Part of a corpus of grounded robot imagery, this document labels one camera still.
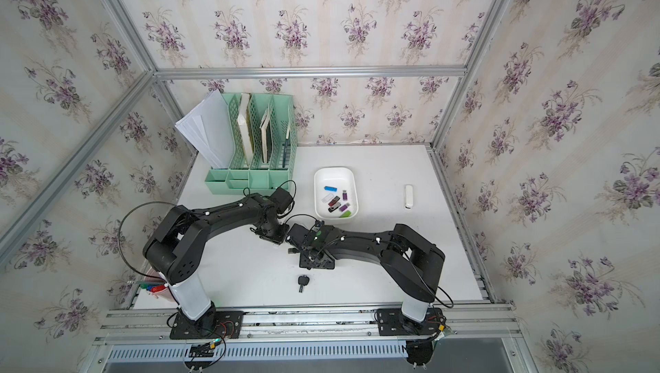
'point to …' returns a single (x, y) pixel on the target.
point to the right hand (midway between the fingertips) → (312, 263)
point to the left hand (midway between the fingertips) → (282, 243)
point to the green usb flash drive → (346, 214)
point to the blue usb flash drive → (330, 188)
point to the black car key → (302, 280)
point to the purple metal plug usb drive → (344, 207)
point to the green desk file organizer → (281, 132)
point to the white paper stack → (206, 128)
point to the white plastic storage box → (343, 178)
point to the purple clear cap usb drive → (345, 195)
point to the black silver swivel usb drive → (333, 208)
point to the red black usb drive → (334, 200)
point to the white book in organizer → (245, 129)
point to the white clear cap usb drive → (327, 198)
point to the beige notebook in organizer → (262, 128)
